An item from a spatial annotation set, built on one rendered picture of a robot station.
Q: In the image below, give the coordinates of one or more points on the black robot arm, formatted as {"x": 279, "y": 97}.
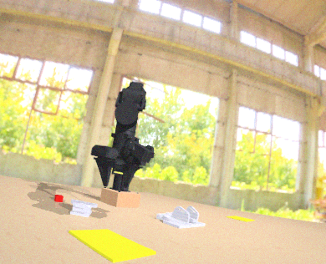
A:
{"x": 129, "y": 103}

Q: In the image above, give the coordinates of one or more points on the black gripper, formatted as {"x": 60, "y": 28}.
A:
{"x": 106, "y": 155}

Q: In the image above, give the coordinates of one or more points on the small red block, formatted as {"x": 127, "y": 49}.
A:
{"x": 59, "y": 198}

